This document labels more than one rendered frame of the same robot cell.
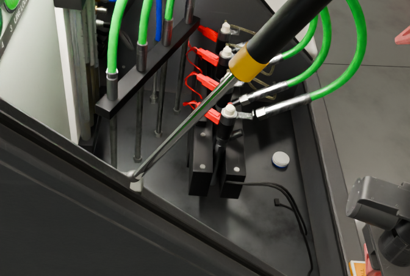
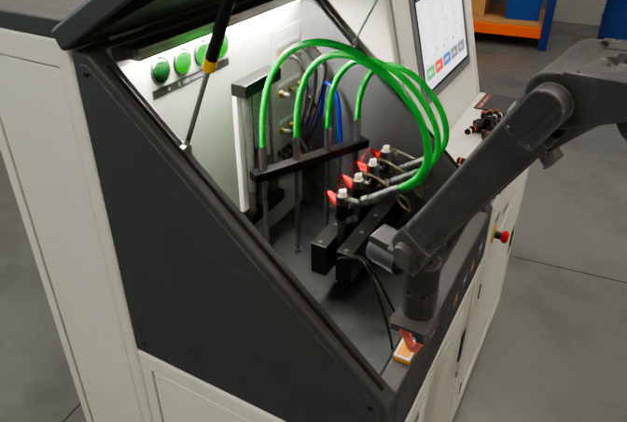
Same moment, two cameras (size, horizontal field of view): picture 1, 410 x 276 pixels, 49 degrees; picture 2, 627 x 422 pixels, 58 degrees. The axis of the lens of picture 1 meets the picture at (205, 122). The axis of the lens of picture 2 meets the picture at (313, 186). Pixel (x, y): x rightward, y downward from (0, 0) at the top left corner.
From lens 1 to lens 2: 68 cm
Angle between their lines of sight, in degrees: 33
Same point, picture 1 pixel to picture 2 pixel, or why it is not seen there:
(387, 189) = (390, 232)
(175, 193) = (313, 280)
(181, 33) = (344, 146)
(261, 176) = (397, 290)
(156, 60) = (311, 157)
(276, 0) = not seen: hidden behind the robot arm
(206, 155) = (328, 236)
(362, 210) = (371, 248)
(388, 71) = not seen: outside the picture
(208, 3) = (383, 132)
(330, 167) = (443, 278)
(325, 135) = (456, 257)
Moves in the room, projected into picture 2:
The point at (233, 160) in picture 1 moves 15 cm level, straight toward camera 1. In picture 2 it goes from (349, 245) to (300, 276)
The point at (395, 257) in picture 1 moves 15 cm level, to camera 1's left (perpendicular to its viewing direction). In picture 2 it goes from (404, 306) to (329, 271)
